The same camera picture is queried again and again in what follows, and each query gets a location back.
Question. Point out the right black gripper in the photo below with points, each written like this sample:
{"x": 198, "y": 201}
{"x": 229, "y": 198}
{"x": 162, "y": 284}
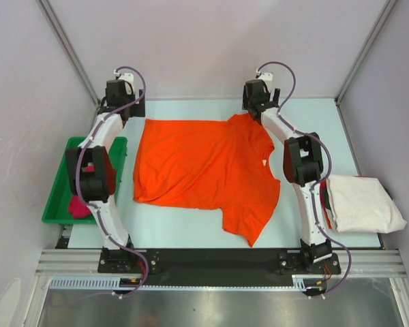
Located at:
{"x": 245, "y": 101}

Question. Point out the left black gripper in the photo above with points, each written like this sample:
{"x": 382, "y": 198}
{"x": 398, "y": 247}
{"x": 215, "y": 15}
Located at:
{"x": 138, "y": 109}

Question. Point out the orange t shirt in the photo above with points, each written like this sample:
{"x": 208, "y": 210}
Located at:
{"x": 210, "y": 165}

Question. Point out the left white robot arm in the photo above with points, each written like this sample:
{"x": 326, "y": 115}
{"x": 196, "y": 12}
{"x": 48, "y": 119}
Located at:
{"x": 91, "y": 174}

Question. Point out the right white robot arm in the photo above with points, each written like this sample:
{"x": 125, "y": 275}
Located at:
{"x": 302, "y": 167}

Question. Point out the orange folded shirt in stack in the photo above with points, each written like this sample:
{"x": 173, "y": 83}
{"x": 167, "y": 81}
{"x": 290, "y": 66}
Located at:
{"x": 324, "y": 200}

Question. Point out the magenta t shirt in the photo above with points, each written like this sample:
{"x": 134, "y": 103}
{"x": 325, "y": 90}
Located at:
{"x": 77, "y": 209}

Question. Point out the white folded t shirt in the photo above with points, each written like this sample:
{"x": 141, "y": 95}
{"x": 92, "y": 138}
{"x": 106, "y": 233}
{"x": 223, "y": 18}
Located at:
{"x": 361, "y": 204}

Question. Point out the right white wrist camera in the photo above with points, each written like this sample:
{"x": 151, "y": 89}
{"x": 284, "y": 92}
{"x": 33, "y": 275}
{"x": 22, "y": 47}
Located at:
{"x": 266, "y": 77}

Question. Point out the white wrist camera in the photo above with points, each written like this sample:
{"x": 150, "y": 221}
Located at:
{"x": 266, "y": 77}
{"x": 126, "y": 76}

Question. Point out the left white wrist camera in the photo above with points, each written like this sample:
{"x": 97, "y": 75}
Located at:
{"x": 126, "y": 76}

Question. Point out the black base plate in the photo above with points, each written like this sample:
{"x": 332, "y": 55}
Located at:
{"x": 216, "y": 267}

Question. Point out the aluminium rail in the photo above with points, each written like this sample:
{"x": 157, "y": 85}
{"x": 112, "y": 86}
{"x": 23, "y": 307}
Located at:
{"x": 79, "y": 262}

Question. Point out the white cable duct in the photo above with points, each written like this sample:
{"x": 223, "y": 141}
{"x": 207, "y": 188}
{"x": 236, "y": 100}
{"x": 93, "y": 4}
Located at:
{"x": 123, "y": 284}

